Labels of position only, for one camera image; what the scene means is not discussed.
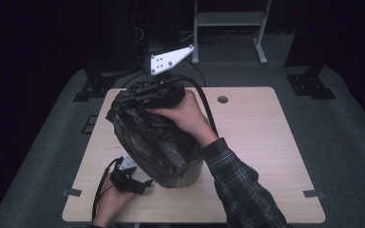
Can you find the black stand base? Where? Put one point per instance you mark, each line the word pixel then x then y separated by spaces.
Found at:
pixel 310 85
pixel 95 87

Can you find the dark equipment tower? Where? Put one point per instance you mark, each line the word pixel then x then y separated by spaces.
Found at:
pixel 158 22

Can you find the grey tape strip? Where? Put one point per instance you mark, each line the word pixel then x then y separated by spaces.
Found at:
pixel 313 193
pixel 72 192

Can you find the person's left hand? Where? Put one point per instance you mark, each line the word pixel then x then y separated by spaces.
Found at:
pixel 107 205

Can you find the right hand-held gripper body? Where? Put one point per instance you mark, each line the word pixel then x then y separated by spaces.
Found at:
pixel 168 95

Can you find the black plastic garbage bag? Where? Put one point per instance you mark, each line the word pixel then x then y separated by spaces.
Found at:
pixel 152 142

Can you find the green ribbed trash bin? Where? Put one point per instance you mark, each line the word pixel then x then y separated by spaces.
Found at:
pixel 190 175

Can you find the white metal stand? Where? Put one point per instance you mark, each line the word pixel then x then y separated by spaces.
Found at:
pixel 229 18

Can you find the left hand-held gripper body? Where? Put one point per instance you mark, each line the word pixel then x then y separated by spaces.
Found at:
pixel 123 180

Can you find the person's right hand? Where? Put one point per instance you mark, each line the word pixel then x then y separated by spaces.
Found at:
pixel 190 117

